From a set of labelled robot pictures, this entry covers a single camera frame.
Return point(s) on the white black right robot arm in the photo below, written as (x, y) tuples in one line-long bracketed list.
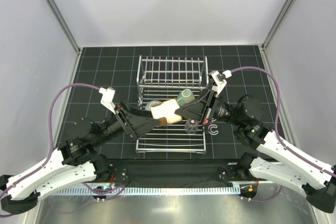
[(298, 171)]

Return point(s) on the cream brown ceramic cup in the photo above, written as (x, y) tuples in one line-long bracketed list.
[(165, 112)]

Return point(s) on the chrome wire dish rack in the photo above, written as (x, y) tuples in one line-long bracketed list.
[(163, 78)]

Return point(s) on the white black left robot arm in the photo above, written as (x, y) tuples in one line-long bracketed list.
[(75, 161)]

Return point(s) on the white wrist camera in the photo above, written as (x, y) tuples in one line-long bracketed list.
[(219, 80), (107, 98)]

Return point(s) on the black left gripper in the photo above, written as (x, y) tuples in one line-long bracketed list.
[(135, 121)]

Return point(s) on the black grid table mat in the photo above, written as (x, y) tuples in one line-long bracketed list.
[(117, 67)]

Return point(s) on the clear glass mug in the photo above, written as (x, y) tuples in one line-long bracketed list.
[(151, 104)]

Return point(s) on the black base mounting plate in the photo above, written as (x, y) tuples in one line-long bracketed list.
[(178, 173)]

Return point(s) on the small clear shot glass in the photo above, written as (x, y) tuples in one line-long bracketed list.
[(191, 126)]

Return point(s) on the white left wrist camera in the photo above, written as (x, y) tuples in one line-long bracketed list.
[(107, 98)]

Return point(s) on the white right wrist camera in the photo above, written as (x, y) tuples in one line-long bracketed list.
[(219, 80)]

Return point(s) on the mint green ceramic mug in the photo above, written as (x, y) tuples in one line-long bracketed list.
[(184, 97)]

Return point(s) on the perforated aluminium cable rail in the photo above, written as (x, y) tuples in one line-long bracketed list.
[(81, 190)]

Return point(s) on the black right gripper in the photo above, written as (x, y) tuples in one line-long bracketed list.
[(198, 109)]

